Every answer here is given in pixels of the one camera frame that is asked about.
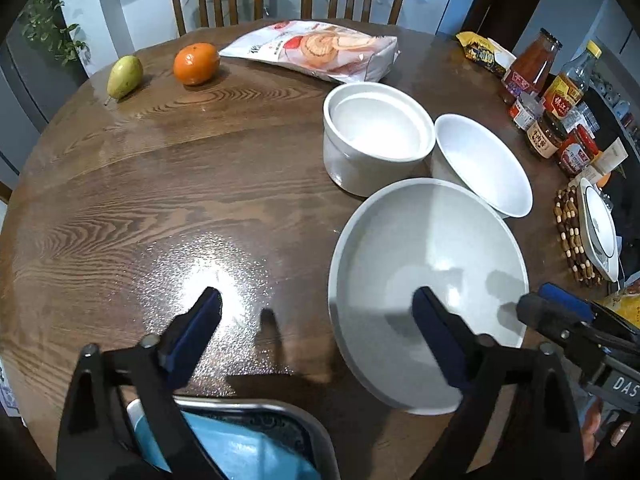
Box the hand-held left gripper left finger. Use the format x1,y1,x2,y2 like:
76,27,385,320
56,286,223,480

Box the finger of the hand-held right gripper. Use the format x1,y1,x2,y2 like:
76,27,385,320
516,294,640,362
537,282,640,345

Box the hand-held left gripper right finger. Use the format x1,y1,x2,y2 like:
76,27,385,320
411,286,586,480

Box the large white shallow bowl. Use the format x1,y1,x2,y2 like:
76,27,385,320
327,177,531,416

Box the medium white bowl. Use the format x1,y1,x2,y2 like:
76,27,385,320
430,113,533,219

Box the deep white straight-sided bowl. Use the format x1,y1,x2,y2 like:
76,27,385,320
322,81,437,198

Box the white nested bowl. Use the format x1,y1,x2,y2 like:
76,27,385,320
332,92,427,157

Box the person's right hand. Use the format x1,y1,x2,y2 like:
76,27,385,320
580,402,633,463

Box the white patterned square dishes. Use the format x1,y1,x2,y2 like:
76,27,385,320
577,176,621,283

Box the yellow box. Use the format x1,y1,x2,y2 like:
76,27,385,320
595,280,640,331

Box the wooden beaded trivet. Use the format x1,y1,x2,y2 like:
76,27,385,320
553,182,603,288

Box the dark rimmed white bowl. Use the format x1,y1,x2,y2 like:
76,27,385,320
582,185,617,261

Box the black bag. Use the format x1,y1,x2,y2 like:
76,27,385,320
590,85,640,286

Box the blue square dish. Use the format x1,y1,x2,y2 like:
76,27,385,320
126,396,333,480

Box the blue plate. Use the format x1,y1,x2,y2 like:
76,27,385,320
134,407,321,480

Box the red chili sauce jar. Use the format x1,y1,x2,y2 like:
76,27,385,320
556,125,601,176

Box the cream tube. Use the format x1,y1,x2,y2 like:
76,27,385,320
590,140,628,181

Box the brown sauce jar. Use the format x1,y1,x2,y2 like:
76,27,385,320
525,112,568,158

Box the clear glass jar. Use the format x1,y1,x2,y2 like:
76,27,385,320
562,102,598,133

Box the small labelled plastic jar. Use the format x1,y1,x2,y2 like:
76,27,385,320
510,91,545,132

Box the white cabinet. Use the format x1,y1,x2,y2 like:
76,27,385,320
585,35,640,146

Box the yellow capped vinegar bottle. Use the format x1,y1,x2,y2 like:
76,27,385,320
542,40,602,118

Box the red sauce bottle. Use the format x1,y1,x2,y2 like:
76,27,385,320
500,27,562,106

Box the yellow snack packet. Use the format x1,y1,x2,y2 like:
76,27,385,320
455,31,518,78

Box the green pear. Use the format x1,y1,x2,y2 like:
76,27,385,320
106,55,144,101

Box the orange mandarin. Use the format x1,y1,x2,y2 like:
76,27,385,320
173,42,221,86

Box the dark wooden door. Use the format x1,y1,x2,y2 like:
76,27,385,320
470,0,551,51

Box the white snack bag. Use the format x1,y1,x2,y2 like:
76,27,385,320
218,20,401,84

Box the green leafy vine plant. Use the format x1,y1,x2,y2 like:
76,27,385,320
20,0,93,68

